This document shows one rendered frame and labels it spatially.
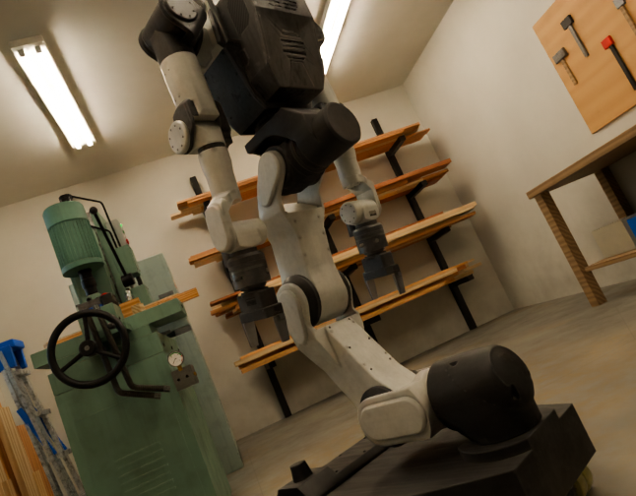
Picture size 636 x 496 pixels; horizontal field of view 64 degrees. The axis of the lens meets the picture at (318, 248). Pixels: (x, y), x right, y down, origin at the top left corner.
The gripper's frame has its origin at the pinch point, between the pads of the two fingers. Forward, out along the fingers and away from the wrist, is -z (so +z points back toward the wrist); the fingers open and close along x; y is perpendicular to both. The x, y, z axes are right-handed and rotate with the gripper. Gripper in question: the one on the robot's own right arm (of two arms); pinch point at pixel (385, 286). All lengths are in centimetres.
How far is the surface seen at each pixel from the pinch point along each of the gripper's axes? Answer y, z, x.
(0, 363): 63, 12, 216
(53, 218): 42, 65, 135
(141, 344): 31, 2, 108
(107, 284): 26, 32, 140
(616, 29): -254, 98, -16
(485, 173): -340, 52, 140
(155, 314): 23, 12, 105
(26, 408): 59, -14, 208
